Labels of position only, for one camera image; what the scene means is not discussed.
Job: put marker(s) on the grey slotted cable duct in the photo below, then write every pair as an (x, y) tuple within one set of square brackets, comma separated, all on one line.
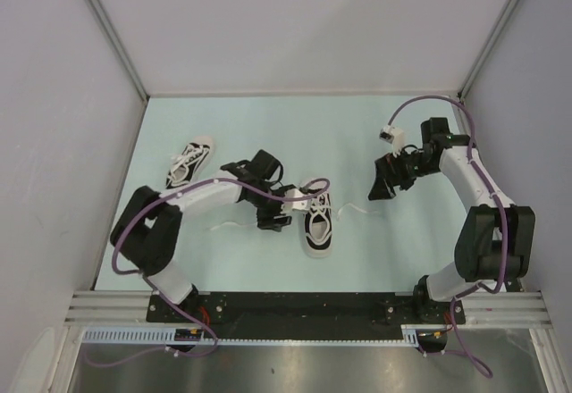
[(376, 336)]

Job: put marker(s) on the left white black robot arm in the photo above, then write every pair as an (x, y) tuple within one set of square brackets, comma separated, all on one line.
[(145, 237)]

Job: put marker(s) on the right aluminium corner post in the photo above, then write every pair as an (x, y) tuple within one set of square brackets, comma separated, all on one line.
[(499, 26)]

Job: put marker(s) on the aluminium front frame rail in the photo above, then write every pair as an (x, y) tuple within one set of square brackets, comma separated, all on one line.
[(507, 310)]

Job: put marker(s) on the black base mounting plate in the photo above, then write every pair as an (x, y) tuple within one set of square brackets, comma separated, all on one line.
[(279, 312)]

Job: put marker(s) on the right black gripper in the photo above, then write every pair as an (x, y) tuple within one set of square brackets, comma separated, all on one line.
[(389, 174)]

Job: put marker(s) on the aluminium corner post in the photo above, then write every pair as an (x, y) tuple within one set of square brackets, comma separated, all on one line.
[(114, 40), (499, 26)]

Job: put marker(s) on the black white sneaker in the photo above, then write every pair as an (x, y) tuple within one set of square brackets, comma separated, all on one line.
[(317, 222), (187, 166)]

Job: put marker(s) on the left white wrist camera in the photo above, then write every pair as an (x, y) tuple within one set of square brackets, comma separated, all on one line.
[(295, 200)]

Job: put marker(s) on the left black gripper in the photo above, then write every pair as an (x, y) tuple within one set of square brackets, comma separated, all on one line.
[(265, 219)]

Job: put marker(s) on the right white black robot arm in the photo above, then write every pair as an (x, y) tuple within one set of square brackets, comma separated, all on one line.
[(496, 239)]

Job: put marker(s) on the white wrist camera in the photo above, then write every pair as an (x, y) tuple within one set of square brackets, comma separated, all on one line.
[(295, 200), (394, 136)]

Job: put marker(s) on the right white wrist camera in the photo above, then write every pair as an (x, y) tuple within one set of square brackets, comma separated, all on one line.
[(394, 136)]

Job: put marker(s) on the left aluminium corner post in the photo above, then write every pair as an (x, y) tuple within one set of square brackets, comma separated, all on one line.
[(114, 40)]

